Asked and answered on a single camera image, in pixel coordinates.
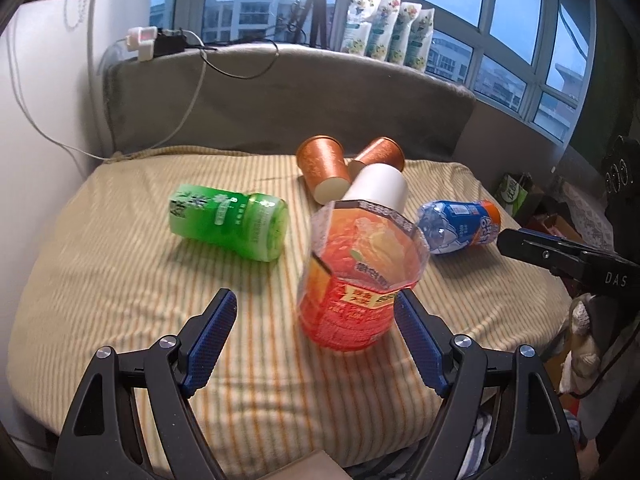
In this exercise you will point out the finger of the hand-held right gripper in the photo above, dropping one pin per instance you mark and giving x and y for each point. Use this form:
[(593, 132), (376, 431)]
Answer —
[(542, 252)]

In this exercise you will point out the green paper bag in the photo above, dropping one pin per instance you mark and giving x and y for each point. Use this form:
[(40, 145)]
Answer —
[(512, 195)]

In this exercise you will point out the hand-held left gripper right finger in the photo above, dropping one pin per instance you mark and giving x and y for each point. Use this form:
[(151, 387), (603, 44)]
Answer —
[(419, 346)]

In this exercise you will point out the black power adapter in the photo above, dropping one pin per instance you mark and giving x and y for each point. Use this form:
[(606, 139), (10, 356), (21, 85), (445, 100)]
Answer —
[(170, 42)]

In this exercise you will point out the white charger plug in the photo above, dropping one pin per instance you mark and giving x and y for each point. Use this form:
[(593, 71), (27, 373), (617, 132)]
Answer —
[(140, 42)]

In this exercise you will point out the white floral refill pouch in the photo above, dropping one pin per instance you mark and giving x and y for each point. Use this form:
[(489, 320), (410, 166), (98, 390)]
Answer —
[(357, 22), (420, 42), (382, 30), (404, 35)]

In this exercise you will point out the open cardboard box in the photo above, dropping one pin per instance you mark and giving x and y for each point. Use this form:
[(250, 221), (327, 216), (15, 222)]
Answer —
[(552, 225)]

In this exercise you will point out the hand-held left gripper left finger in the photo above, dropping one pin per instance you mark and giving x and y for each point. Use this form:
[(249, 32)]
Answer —
[(210, 342)]

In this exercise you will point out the grey padded headboard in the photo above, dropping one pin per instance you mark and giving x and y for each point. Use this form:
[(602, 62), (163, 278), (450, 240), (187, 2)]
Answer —
[(240, 105)]

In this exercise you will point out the blue water bottle orange cap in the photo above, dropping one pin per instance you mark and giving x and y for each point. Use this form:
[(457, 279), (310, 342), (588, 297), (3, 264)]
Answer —
[(457, 227)]

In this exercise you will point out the brown paper cup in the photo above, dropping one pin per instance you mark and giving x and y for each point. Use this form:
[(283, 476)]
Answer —
[(322, 165), (377, 155)]

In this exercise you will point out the green cut plastic bottle cup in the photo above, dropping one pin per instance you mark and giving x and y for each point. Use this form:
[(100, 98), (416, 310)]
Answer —
[(225, 220)]

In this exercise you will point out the beige fuzzy cloth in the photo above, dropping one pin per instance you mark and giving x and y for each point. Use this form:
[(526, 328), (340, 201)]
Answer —
[(582, 332)]

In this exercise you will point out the black camera tripod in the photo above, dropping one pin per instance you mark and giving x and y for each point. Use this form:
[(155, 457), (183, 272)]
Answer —
[(316, 15)]

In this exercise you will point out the white paper cup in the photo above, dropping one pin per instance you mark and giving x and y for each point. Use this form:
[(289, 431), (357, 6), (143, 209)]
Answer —
[(377, 185)]

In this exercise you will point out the red cut plastic bottle cup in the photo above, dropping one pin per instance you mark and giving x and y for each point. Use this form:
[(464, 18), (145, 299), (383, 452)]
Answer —
[(357, 285)]

